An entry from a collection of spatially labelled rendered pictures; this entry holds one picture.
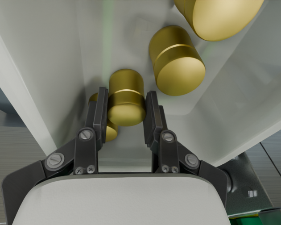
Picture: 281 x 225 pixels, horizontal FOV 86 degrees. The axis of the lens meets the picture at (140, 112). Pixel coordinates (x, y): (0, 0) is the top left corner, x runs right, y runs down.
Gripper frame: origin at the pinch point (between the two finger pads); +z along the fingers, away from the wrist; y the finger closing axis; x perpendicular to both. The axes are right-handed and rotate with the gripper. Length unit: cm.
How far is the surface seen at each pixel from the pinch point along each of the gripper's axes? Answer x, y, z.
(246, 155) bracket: -3.1, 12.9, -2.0
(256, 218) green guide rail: -12.4, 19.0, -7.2
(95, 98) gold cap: -2.0, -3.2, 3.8
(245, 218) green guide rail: -12.4, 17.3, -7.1
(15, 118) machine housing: -31.9, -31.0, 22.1
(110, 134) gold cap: -3.2, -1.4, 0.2
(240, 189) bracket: -5.7, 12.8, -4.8
